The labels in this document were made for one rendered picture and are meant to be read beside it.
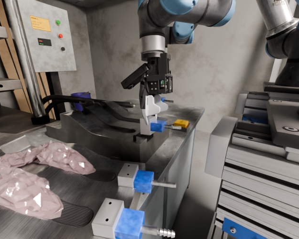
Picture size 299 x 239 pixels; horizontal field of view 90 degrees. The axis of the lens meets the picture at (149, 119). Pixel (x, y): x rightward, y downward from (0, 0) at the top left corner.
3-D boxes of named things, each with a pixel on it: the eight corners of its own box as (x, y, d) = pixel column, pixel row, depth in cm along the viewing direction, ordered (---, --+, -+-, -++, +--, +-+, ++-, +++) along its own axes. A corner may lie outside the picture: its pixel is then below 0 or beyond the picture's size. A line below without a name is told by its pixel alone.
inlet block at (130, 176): (175, 186, 38) (176, 168, 36) (175, 203, 33) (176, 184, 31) (126, 179, 40) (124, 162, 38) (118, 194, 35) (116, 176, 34)
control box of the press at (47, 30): (96, 180, 154) (70, 9, 103) (69, 203, 129) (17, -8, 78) (81, 173, 163) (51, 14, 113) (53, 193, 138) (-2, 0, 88)
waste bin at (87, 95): (88, 110, 388) (85, 89, 370) (98, 113, 365) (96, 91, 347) (70, 114, 353) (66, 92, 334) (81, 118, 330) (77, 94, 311)
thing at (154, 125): (183, 133, 49) (183, 117, 48) (179, 138, 44) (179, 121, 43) (147, 130, 54) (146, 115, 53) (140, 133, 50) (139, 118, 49)
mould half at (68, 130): (169, 136, 70) (170, 108, 65) (140, 169, 48) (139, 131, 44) (91, 119, 92) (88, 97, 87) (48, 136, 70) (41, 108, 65)
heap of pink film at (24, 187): (100, 164, 41) (97, 139, 38) (49, 231, 25) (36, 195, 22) (21, 155, 45) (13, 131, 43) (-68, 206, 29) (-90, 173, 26)
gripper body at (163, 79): (165, 95, 42) (163, 50, 40) (138, 96, 46) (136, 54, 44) (173, 94, 49) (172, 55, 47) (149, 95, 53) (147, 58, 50)
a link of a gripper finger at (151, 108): (157, 126, 43) (159, 94, 43) (139, 124, 45) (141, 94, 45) (161, 126, 46) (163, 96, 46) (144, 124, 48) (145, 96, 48)
